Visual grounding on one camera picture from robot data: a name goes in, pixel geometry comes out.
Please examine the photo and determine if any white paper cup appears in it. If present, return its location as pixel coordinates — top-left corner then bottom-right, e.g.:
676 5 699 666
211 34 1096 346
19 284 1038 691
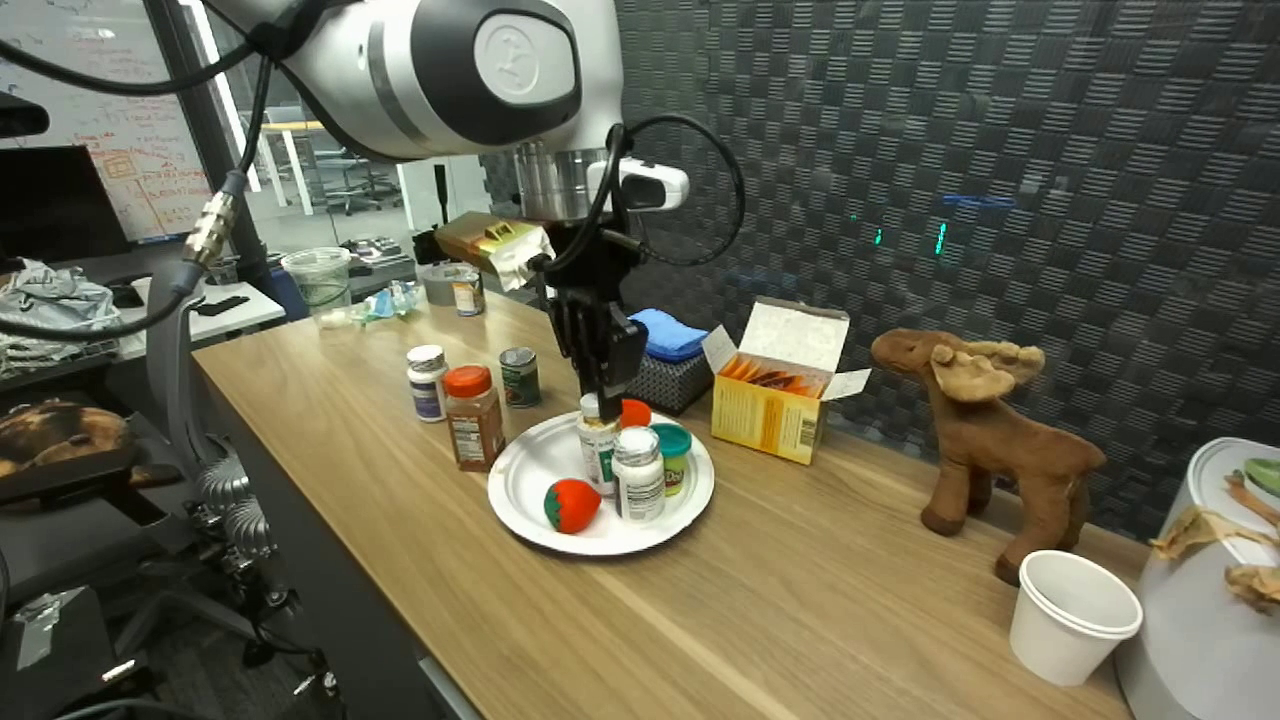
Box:
1006 544 1147 691

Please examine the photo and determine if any pile of grey clothes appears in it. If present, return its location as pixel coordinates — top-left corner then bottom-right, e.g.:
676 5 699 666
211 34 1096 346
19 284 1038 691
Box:
0 255 127 376

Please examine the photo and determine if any small white bottle blue label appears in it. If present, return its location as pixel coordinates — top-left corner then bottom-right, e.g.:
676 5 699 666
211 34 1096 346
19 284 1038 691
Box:
405 340 451 427

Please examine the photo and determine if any spice bottle orange lid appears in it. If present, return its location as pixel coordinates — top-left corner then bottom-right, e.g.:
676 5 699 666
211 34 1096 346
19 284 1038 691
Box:
441 366 508 472

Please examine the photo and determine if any black metal pole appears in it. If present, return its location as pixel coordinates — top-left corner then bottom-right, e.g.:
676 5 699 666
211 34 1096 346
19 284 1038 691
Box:
141 0 275 294

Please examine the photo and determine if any black monitor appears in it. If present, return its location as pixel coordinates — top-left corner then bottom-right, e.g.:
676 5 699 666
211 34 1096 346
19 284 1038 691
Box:
0 140 137 263

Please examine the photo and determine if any white pill bottle white cap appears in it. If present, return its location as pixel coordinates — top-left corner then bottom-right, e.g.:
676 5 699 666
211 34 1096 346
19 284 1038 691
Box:
614 424 670 525

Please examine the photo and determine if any brown patterned bag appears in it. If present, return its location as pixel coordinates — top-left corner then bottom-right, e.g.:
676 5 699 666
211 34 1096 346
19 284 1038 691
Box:
0 398 137 499

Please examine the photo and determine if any white round plate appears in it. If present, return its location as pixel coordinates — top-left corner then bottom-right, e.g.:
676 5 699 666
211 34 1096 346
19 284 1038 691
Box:
485 404 722 562

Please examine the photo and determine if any black cable metal connector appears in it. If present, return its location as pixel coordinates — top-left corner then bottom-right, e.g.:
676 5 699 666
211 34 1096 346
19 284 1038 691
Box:
0 44 286 346

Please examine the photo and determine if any yellow tub teal lid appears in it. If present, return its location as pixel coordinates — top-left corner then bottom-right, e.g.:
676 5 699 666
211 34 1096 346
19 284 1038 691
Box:
652 419 697 499

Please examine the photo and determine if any clear plastic container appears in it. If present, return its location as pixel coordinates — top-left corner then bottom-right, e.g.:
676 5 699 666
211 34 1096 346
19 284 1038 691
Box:
279 240 358 317

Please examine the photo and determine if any small green can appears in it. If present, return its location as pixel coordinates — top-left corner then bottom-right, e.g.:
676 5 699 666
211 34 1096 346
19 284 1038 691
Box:
496 346 550 413

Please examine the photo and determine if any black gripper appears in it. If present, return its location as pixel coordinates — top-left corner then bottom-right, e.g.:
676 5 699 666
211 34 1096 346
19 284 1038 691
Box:
540 222 657 424

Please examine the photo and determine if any brown plush moose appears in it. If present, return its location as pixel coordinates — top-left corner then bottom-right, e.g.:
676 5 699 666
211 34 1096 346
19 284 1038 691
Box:
869 326 1113 589

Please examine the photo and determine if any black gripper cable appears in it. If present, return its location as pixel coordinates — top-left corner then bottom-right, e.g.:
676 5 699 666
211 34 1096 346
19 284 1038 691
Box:
603 112 754 274

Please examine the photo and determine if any open yellow cardboard box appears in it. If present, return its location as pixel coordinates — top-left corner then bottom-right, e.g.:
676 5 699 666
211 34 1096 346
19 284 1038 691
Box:
699 298 876 470

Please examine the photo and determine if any red and green ball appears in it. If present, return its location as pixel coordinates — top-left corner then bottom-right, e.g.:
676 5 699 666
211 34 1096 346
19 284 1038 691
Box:
540 475 603 538

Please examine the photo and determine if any tin can orange label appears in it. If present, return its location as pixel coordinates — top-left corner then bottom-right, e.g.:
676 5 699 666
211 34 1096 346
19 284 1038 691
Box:
428 260 487 319

